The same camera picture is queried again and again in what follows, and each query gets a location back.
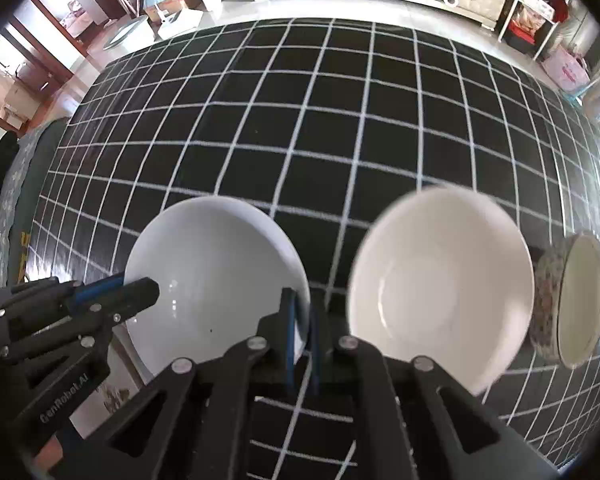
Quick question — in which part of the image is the white bowl with cartoon print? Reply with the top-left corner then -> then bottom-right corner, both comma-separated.
124,196 -> 310,375

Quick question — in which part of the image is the grey embroidered sofa cover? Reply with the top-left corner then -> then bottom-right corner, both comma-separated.
0,117 -> 69,288

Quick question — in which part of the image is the white metal shelf rack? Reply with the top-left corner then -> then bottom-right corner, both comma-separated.
498,0 -> 570,61

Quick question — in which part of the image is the floral patterned bowl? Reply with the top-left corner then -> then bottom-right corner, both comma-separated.
529,231 -> 600,370

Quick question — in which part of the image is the black white checkered tablecloth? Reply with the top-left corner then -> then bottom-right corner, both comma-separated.
24,18 -> 600,479

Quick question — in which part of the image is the pink tote bag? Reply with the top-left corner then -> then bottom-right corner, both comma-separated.
541,44 -> 590,93

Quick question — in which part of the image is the plain cream white bowl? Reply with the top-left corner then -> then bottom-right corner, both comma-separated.
347,185 -> 534,394

